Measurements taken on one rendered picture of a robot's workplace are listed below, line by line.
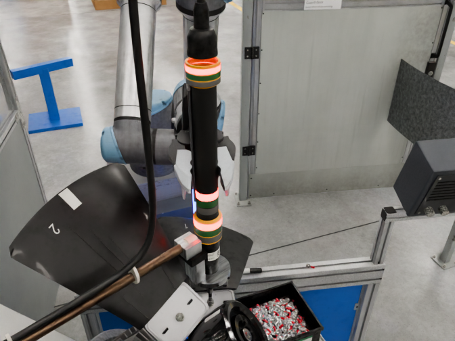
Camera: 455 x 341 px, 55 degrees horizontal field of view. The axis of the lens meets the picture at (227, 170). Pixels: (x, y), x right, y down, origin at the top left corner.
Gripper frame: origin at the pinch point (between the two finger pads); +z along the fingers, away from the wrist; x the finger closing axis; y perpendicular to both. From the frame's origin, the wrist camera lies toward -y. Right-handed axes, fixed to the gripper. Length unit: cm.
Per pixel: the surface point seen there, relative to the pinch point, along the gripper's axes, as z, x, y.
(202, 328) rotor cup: 5.8, 1.8, 23.5
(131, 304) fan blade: 4.0, 12.1, 18.6
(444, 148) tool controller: -39, -63, 22
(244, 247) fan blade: -20.8, -9.4, 32.7
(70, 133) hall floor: -295, 94, 144
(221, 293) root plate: -5.4, -2.5, 29.1
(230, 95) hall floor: -355, -53, 143
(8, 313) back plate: -1.6, 32.5, 24.2
